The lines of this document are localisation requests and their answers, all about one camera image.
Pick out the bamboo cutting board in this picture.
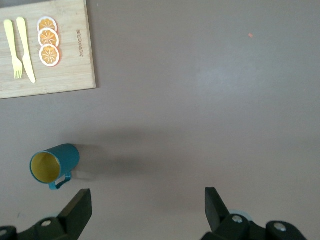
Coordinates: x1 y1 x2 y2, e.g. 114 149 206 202
0 0 97 100

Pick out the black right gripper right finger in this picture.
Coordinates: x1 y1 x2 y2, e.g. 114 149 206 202
201 187 308 240

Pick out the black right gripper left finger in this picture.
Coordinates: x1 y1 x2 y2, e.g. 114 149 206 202
0 188 93 240

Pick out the yellow plastic knife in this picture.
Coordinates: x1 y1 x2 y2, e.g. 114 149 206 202
16 16 37 84

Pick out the toy orange slice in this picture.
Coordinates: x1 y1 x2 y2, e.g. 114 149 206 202
37 27 60 48
36 16 59 33
38 43 61 68

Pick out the yellow plastic fork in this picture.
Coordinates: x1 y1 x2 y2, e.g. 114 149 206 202
3 19 24 80

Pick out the teal cup with yellow inside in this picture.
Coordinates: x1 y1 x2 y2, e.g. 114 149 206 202
29 143 81 191

